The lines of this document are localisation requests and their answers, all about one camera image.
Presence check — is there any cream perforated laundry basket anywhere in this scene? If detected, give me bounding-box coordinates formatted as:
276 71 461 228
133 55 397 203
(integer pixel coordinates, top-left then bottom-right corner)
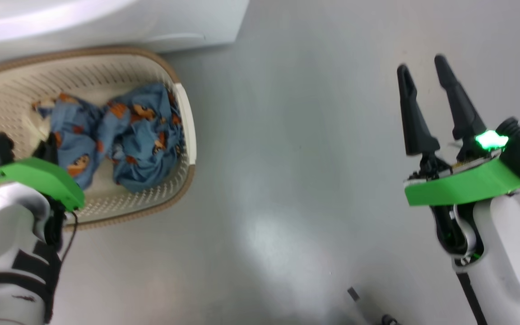
0 45 197 232

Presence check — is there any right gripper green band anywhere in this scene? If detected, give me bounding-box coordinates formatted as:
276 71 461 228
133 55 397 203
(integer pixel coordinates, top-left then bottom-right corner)
397 55 520 207

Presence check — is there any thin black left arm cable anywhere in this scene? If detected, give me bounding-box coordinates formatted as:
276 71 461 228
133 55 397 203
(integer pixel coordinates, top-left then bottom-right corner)
59 210 79 265

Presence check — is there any blue bear print garment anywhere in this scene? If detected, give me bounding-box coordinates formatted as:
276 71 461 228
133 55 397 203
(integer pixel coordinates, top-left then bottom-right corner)
32 93 107 190
97 82 186 194

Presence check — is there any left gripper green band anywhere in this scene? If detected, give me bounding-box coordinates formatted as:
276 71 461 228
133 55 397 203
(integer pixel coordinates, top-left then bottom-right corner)
0 133 85 231

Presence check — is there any white washing machine body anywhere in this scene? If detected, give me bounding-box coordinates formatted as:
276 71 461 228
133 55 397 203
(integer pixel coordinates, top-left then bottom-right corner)
0 0 251 57

